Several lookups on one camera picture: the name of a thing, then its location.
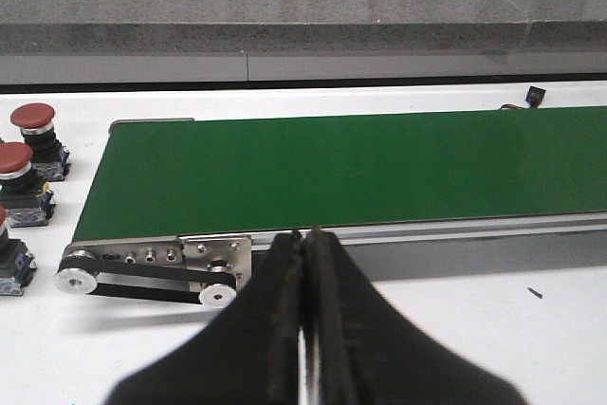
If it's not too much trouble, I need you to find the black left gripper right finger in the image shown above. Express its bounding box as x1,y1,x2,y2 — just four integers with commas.
303,229,524,404

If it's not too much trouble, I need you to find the red push button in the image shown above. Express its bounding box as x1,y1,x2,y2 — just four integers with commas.
0,207,37,296
10,102,70,182
1,142,55,228

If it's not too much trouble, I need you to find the grey counter left section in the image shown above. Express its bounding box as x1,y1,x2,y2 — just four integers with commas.
1,0,606,85

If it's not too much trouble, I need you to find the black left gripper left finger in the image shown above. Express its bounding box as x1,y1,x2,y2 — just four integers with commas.
106,231,303,404

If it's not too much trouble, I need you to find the black timing drive belt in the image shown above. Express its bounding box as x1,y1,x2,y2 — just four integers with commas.
54,255,236,308

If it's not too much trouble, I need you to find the black connector with cable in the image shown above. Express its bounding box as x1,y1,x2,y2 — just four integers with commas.
499,86,546,110

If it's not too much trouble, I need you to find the red push button near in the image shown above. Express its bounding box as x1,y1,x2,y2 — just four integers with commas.
0,207,37,296

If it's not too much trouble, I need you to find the green conveyor belt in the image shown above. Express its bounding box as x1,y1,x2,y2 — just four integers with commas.
74,107,606,241

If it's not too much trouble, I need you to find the small black screw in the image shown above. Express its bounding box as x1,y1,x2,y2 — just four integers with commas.
527,287,543,299

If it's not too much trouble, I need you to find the red push button middle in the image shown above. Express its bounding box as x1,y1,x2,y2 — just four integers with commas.
1,142,55,228

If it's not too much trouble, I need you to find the red push button far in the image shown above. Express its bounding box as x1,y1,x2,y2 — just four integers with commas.
10,102,70,182

